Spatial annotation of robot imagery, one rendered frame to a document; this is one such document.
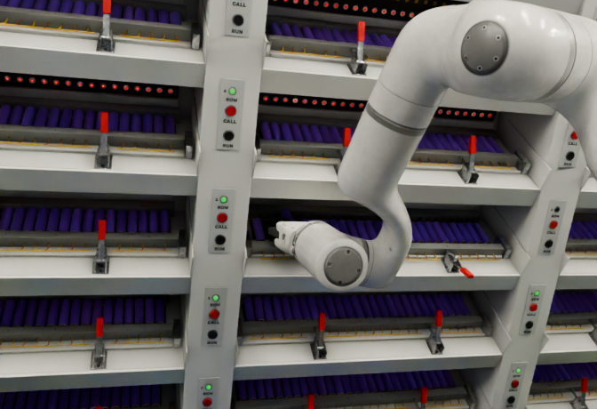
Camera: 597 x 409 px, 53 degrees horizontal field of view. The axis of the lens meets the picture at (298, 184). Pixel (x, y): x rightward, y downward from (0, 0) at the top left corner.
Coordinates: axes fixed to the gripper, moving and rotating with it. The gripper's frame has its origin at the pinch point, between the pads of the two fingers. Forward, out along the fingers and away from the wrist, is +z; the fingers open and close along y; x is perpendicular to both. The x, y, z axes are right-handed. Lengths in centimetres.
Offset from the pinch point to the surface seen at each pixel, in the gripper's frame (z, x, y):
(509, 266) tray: -3.0, -7.0, 48.4
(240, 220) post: -7.9, 2.3, -12.0
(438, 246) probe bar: -1.4, -3.3, 31.8
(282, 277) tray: -5.8, -8.9, -2.8
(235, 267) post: -6.4, -6.7, -12.1
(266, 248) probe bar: -2.2, -4.1, -5.7
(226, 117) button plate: -11.4, 20.7, -16.0
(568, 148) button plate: -10, 20, 54
